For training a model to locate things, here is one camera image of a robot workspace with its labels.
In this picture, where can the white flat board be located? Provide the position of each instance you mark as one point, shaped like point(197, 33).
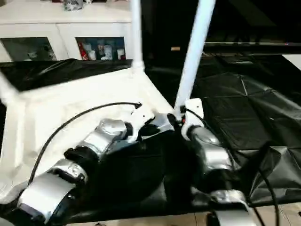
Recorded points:
point(292, 61)

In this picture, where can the white plastic table top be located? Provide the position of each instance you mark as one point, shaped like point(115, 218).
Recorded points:
point(58, 113)

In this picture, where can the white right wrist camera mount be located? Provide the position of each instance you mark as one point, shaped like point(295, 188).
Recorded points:
point(194, 110)

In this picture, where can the small white label sticker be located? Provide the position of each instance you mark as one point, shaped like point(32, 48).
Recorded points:
point(175, 48)

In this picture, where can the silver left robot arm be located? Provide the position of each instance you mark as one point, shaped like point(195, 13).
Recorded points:
point(103, 134)

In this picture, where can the red bottle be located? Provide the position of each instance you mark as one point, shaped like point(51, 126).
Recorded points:
point(84, 53)

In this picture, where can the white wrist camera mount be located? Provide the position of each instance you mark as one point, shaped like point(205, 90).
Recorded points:
point(141, 117)
point(194, 110)

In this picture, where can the dark patterned jar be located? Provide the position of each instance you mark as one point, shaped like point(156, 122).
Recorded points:
point(73, 4)

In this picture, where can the dark metal rail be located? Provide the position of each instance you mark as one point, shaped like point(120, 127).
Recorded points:
point(254, 44)

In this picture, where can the white cabinet with glass doors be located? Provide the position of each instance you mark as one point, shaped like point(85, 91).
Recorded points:
point(35, 26)

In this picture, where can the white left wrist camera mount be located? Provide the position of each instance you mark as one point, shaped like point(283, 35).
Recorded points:
point(141, 117)

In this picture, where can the black plastic mat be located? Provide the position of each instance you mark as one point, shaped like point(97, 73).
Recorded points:
point(247, 106)

